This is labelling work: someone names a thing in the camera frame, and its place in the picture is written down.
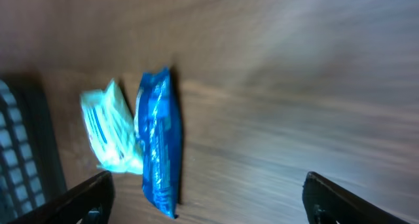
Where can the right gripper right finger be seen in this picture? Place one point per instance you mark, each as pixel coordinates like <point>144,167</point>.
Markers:
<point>326,202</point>

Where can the grey plastic shopping basket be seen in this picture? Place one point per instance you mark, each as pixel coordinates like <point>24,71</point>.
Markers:
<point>31,171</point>

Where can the blue oreo cookie packet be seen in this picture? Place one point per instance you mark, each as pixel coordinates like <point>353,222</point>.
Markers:
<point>159,133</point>

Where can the teal snack packet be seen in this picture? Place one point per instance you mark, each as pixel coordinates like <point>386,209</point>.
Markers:
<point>110,129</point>

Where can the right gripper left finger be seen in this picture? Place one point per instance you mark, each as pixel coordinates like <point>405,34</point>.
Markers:
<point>89,202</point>

